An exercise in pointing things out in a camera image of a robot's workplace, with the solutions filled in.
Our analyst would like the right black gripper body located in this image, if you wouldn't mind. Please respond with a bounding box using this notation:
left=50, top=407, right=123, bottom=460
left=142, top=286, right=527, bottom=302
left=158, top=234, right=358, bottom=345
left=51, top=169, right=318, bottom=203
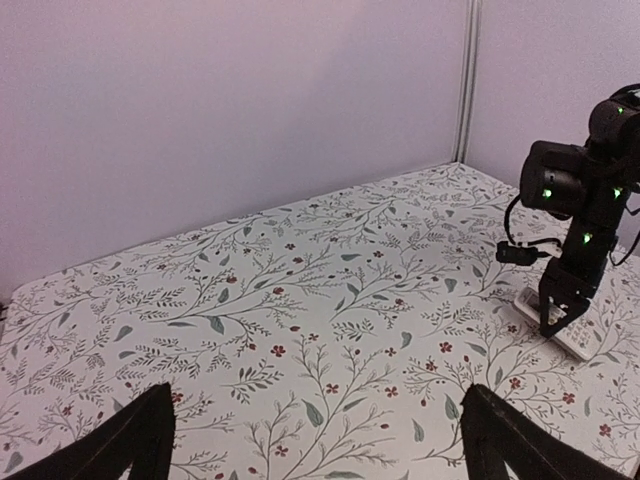
left=542, top=254, right=608, bottom=299

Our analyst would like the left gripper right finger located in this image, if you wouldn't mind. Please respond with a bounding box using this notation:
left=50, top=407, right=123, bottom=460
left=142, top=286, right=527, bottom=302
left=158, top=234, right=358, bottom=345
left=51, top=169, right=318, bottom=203
left=460, top=384, right=627, bottom=480

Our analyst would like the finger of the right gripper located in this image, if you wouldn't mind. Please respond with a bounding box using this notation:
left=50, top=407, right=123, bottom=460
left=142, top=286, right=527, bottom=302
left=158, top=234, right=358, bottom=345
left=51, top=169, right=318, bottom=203
left=539, top=287, right=590, bottom=338

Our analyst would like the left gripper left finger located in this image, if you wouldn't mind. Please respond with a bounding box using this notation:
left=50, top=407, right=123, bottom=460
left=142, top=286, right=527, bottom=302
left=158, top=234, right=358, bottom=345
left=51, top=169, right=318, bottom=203
left=10, top=383, right=175, bottom=479

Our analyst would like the white remote control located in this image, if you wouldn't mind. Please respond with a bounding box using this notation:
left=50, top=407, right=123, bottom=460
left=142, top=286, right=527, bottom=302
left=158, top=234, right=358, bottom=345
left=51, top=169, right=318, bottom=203
left=513, top=287, right=604, bottom=361

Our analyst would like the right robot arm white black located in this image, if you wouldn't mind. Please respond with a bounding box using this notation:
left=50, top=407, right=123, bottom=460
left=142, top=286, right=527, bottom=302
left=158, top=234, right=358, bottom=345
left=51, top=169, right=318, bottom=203
left=519, top=84, right=639, bottom=338

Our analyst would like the floral patterned table mat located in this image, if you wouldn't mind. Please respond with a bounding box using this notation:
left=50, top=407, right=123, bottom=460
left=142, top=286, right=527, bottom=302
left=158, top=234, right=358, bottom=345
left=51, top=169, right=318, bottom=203
left=1, top=165, right=639, bottom=479

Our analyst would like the right camera black cable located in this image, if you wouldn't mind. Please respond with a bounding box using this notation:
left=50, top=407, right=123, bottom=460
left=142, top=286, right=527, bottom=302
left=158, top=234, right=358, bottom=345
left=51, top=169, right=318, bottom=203
left=503, top=197, right=524, bottom=246

